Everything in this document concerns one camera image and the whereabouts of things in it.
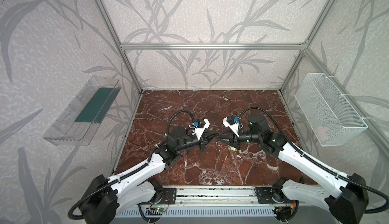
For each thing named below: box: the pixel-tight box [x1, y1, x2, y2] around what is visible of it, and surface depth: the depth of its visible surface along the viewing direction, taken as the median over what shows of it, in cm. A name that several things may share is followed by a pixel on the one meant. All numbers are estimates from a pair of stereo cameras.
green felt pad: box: [74, 87, 121, 124], surface depth 69 cm
